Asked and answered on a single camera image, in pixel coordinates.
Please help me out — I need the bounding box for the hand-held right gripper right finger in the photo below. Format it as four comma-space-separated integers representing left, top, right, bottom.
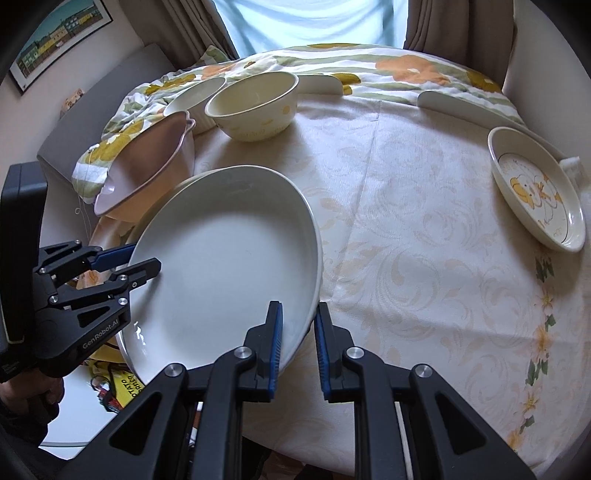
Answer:
314, 302, 539, 480

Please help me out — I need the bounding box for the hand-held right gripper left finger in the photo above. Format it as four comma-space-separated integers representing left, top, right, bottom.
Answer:
60, 301, 284, 480

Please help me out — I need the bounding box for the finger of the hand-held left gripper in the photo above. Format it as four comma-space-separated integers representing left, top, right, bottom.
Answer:
46, 258, 162, 315
34, 240, 137, 287

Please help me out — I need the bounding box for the large white plate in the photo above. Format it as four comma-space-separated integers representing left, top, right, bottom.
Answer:
121, 165, 323, 386

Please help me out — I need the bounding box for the white ribbed bowl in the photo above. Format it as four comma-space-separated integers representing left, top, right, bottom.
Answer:
163, 76, 227, 134

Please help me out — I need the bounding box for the cream bowl with yellow print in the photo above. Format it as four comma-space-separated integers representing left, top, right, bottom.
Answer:
204, 71, 300, 141

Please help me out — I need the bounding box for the person's left hand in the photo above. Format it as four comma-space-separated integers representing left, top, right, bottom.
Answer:
0, 369, 65, 428

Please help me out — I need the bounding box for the yellow snack packet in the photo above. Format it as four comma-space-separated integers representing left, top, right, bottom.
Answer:
88, 360, 148, 411

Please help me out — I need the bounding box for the cream plate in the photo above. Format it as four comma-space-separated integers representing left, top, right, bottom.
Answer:
115, 167, 282, 384

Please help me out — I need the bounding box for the grey sofa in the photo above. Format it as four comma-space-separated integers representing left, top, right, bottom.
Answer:
37, 44, 176, 195

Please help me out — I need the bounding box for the cream patterned tablecloth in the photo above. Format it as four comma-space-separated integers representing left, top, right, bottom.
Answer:
88, 90, 591, 467

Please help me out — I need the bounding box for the brown curtain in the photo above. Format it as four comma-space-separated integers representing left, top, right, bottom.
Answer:
124, 0, 241, 70
404, 0, 515, 84

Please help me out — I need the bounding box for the duck print plate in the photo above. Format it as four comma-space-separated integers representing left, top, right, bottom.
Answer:
488, 126, 586, 254

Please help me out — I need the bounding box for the bright window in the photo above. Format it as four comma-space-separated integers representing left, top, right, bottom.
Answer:
210, 0, 409, 58

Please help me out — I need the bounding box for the orange floral blanket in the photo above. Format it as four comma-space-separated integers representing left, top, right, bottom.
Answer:
71, 44, 527, 204

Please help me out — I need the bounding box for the framed wall poster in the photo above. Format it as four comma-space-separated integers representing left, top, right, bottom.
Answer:
9, 0, 114, 95

